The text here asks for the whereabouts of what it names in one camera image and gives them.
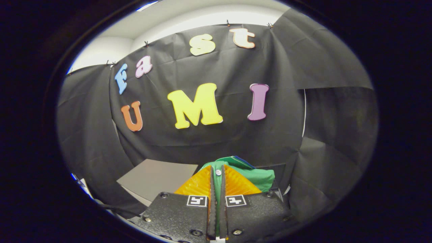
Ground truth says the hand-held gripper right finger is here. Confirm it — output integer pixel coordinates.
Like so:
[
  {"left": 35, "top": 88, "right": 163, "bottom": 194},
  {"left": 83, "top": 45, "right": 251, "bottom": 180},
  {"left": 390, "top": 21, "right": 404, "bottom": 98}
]
[{"left": 219, "top": 165, "right": 294, "bottom": 242}]

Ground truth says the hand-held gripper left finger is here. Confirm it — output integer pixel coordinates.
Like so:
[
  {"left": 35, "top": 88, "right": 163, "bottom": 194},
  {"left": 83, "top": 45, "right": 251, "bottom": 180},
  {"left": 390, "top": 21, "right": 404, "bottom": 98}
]
[{"left": 140, "top": 165, "right": 216, "bottom": 242}]

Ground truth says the green shirt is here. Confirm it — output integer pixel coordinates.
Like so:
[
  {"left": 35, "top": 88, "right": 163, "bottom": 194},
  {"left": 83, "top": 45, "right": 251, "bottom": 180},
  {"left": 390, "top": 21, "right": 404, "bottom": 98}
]
[{"left": 199, "top": 156, "right": 275, "bottom": 237}]

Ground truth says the beige cabinet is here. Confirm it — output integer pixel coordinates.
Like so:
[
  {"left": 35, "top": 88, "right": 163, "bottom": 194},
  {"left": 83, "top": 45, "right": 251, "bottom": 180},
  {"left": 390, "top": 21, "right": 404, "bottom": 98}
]
[{"left": 116, "top": 159, "right": 199, "bottom": 207}]

